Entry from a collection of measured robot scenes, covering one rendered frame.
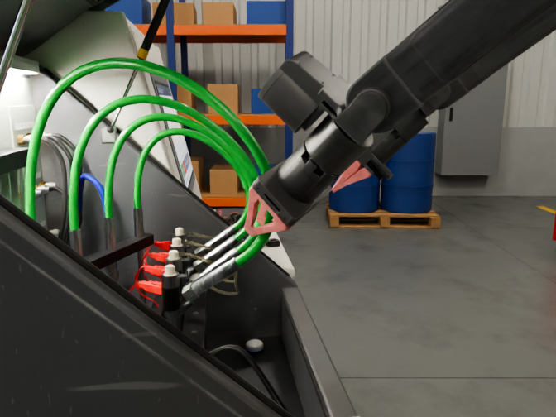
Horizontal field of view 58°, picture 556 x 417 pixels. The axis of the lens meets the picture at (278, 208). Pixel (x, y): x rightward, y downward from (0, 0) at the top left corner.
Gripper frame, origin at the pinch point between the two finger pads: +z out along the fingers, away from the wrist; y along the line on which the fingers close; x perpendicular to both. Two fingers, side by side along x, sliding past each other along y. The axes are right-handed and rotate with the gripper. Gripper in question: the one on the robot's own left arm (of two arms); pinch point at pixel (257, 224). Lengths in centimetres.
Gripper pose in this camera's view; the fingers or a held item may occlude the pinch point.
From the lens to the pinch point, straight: 65.3
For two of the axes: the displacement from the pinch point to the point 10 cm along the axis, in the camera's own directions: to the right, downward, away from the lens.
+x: 6.7, 7.4, -0.7
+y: -5.0, 3.8, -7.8
